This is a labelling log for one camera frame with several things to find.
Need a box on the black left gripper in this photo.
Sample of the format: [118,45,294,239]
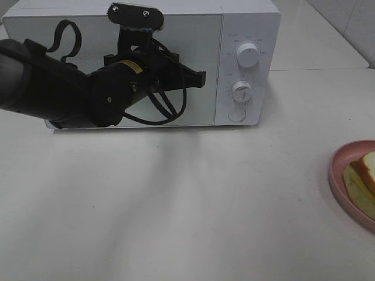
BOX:
[103,28,207,94]

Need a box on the white microwave door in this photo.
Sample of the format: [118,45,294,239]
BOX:
[1,15,221,126]

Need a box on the white timer knob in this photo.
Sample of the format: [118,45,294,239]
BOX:
[231,80,253,102]

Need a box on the pink plate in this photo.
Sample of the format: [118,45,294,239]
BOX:
[328,139,374,234]

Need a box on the sandwich with white bread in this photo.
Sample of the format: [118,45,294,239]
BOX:
[343,151,374,220]

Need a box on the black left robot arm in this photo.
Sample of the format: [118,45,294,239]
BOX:
[1,20,206,129]

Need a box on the white microwave oven body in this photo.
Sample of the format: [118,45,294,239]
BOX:
[2,1,281,126]

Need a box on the upper white power knob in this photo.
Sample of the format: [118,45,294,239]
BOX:
[236,42,260,68]

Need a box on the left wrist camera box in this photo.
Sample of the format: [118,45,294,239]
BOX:
[107,2,164,32]

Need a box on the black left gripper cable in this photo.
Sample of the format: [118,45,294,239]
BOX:
[46,19,188,126]

